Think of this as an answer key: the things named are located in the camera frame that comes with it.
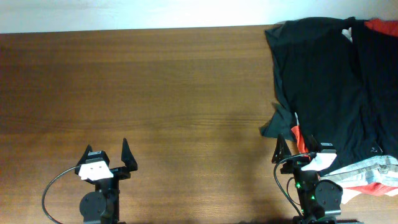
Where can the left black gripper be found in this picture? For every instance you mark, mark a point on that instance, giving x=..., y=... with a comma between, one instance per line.
x=130, y=165

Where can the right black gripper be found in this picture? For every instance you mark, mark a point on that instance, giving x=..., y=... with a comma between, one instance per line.
x=295, y=163

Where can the black t-shirt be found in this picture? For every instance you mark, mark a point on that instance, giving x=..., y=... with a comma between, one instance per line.
x=338, y=79

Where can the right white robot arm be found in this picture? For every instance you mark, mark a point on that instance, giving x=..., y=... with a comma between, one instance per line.
x=319, y=200

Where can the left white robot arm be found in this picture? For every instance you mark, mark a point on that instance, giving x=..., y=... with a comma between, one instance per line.
x=101, y=206

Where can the red white garment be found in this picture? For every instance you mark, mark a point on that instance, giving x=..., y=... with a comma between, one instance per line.
x=376, y=189

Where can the light blue striped garment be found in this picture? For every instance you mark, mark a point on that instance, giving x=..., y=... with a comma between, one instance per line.
x=377, y=169

